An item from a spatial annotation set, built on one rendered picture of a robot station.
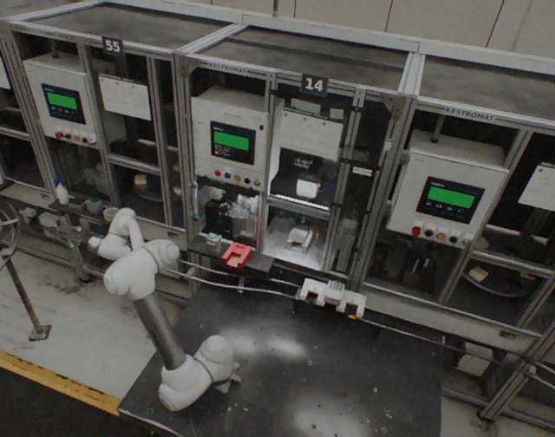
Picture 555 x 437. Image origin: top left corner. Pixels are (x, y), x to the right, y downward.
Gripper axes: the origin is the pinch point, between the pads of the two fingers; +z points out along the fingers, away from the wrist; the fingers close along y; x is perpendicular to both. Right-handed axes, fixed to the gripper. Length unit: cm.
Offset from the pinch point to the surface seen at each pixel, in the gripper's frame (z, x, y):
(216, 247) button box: -86, -3, 21
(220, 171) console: -70, 23, 58
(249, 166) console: -82, 36, 62
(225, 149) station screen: -66, 37, 65
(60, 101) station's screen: 26, -10, 71
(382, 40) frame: -127, 62, 157
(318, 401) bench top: -152, 42, -42
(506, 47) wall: -331, -51, 355
